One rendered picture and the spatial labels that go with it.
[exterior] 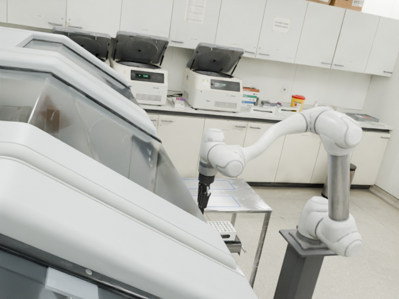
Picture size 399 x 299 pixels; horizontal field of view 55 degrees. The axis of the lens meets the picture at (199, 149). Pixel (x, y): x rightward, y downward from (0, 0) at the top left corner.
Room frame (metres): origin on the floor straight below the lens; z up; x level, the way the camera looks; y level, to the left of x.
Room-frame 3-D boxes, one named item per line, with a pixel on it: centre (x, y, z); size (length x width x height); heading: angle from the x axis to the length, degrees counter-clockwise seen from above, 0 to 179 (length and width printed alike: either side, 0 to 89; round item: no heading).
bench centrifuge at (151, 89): (4.10, 0.78, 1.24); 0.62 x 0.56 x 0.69; 20
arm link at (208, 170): (1.64, -0.05, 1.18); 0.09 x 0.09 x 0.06
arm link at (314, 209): (1.97, -0.71, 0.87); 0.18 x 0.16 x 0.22; 25
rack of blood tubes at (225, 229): (1.65, -0.09, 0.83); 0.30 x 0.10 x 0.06; 110
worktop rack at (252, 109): (4.42, -0.64, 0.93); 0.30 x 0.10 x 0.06; 102
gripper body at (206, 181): (1.63, -0.05, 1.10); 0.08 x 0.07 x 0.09; 19
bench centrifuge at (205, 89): (4.39, -0.02, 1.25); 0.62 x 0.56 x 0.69; 19
